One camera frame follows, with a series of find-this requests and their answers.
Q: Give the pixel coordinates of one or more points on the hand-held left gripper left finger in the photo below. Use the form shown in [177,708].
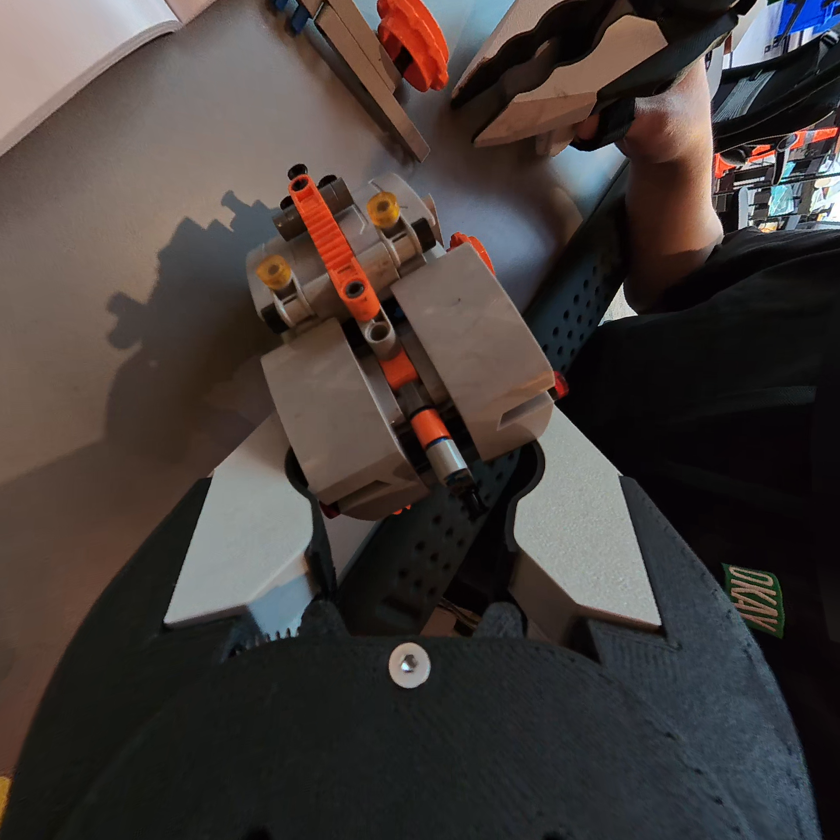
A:
[243,544]

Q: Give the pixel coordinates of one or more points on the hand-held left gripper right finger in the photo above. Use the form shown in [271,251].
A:
[584,538]

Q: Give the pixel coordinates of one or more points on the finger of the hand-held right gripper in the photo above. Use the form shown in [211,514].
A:
[571,85]
[518,39]

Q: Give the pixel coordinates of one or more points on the grey beam with orange gear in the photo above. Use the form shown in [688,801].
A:
[387,98]

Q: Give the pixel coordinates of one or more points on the grey toy brick robot model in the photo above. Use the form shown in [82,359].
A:
[459,321]

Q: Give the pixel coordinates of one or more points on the person's right hand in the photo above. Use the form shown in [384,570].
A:
[676,118]

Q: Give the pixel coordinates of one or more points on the background storage shelf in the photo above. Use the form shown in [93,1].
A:
[787,131]

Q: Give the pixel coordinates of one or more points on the person's black shirt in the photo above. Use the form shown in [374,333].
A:
[722,426]

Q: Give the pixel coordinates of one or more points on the black perforated panel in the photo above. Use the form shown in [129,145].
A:
[577,295]

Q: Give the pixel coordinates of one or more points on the open instruction booklet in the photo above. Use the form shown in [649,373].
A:
[65,52]

